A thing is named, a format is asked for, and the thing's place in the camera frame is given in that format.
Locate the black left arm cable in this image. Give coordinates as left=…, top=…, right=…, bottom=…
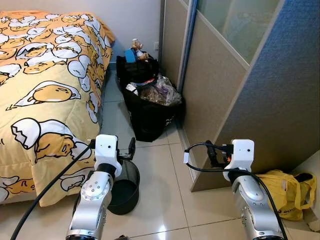
left=10, top=140, right=97, bottom=240

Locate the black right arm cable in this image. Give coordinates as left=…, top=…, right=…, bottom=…
left=183, top=142, right=289, bottom=240

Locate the yellow egg print duvet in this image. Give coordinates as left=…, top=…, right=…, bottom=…
left=0, top=9, right=116, bottom=207

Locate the yellow shopping bag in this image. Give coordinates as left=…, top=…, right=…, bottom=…
left=256, top=170, right=317, bottom=222

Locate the large black tote bag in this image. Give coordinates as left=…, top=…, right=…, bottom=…
left=121, top=75, right=187, bottom=143

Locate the clear crumpled plastic bag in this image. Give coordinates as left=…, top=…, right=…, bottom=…
left=139, top=74, right=183, bottom=107

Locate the small black bag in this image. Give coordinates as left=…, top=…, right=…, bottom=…
left=116, top=56, right=160, bottom=87

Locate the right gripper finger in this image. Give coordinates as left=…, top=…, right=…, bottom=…
left=205, top=141, right=221, bottom=169

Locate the grey textured panel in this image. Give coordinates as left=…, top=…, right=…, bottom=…
left=191, top=0, right=320, bottom=192

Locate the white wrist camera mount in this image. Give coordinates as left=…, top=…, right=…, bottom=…
left=223, top=139, right=255, bottom=182
left=94, top=134, right=123, bottom=177

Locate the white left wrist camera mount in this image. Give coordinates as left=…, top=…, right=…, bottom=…
left=94, top=134, right=123, bottom=177

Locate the brown teddy bear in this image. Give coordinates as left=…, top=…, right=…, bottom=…
left=131, top=38, right=150, bottom=62

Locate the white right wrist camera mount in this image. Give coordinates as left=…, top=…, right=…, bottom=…
left=223, top=139, right=255, bottom=182

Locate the blue box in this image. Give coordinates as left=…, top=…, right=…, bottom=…
left=124, top=48, right=139, bottom=63

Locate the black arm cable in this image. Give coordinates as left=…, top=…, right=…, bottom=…
left=183, top=142, right=289, bottom=240
left=10, top=140, right=97, bottom=240

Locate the small white paper item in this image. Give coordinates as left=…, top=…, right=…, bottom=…
left=126, top=82, right=139, bottom=96

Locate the black round waste bin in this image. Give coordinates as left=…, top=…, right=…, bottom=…
left=106, top=159, right=141, bottom=216

